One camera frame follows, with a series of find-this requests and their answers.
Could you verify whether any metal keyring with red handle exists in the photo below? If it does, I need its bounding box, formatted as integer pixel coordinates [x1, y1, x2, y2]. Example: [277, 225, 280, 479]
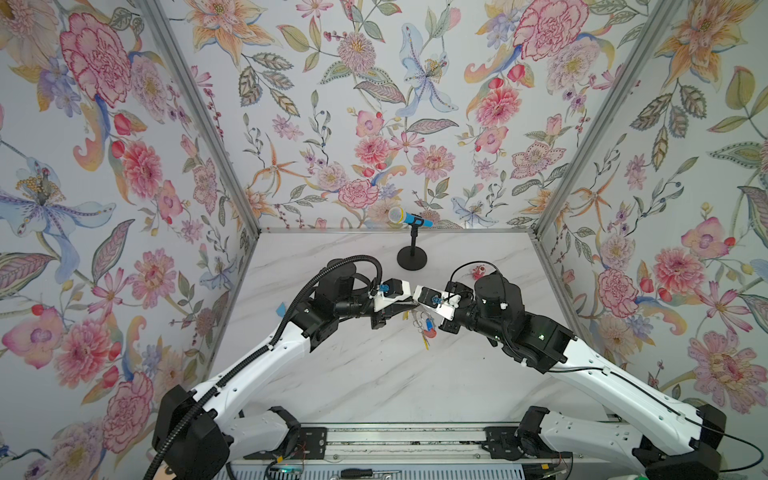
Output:
[410, 310, 433, 341]

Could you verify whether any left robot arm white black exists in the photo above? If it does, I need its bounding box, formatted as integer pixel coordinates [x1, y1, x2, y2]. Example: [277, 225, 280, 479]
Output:
[144, 255, 427, 479]

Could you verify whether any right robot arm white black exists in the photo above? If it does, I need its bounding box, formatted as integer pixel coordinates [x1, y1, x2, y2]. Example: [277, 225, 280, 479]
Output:
[419, 272, 726, 479]

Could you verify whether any small red toy figure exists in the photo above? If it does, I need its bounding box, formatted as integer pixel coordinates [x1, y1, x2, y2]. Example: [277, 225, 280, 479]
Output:
[471, 265, 486, 281]

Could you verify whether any black microphone stand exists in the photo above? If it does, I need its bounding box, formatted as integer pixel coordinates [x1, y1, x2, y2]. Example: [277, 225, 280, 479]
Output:
[397, 225, 428, 271]

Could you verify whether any toy microphone blue yellow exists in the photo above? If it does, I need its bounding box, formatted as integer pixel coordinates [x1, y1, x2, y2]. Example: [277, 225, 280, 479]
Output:
[388, 207, 434, 228]

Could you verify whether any black screwdriver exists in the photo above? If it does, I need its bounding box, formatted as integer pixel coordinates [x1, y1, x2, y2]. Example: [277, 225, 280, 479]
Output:
[338, 468, 401, 480]

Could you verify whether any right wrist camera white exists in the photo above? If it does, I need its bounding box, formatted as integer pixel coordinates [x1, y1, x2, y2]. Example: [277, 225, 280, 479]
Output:
[412, 285, 472, 321]

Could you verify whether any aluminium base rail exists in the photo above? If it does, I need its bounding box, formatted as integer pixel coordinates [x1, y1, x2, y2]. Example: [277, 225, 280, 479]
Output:
[241, 418, 629, 464]

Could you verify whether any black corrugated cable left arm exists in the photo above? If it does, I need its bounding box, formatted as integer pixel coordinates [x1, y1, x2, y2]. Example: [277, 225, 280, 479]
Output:
[142, 254, 384, 480]

